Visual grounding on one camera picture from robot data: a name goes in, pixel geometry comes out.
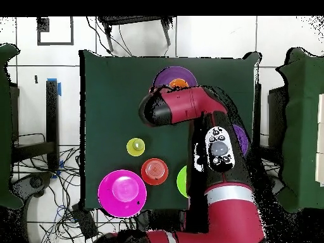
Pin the orange plastic cup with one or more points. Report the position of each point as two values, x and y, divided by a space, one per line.
179 83

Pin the purple plastic bowl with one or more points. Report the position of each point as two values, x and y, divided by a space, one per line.
164 76
241 139

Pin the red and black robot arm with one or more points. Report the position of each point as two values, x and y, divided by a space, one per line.
217 202

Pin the yellow plastic cup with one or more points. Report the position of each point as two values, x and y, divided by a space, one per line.
136 147

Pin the red-orange plastic bowl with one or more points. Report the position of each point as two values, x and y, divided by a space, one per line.
154 171

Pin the green plastic bowl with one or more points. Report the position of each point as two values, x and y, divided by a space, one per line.
182 181

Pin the dark green table cloth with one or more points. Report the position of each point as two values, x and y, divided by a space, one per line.
114 101

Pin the large pink plastic bowl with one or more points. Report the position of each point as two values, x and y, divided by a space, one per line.
122 193

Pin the black power adapter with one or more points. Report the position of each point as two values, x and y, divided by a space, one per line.
84 222

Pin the black metal stand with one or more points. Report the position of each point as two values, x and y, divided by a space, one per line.
131 19

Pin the black floor stand base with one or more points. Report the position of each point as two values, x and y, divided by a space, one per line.
35 182

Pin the green cloth side table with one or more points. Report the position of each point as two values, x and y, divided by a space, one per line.
5 126
301 126

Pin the white boxes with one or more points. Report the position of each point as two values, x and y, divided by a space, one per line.
321 139

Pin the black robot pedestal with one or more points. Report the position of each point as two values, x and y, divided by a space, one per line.
162 220

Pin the black table frame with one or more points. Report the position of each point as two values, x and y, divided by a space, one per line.
52 114
273 114

